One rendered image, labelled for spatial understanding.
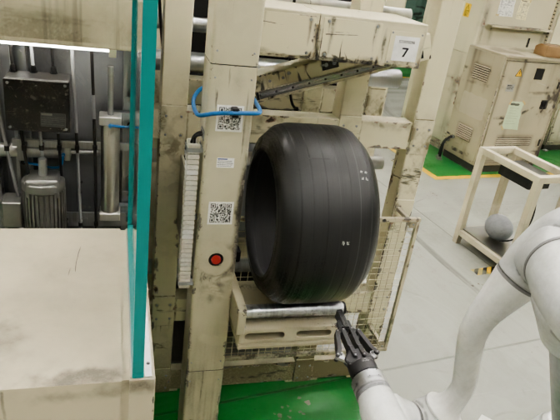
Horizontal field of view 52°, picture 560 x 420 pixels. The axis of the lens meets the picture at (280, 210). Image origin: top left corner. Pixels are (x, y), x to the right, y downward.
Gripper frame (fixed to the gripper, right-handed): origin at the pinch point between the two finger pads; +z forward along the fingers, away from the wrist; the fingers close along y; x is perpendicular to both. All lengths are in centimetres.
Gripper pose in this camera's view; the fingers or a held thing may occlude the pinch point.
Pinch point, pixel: (342, 321)
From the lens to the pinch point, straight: 167.4
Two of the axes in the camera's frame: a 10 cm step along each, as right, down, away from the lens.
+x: -1.6, 8.3, 5.4
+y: -9.6, -0.1, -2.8
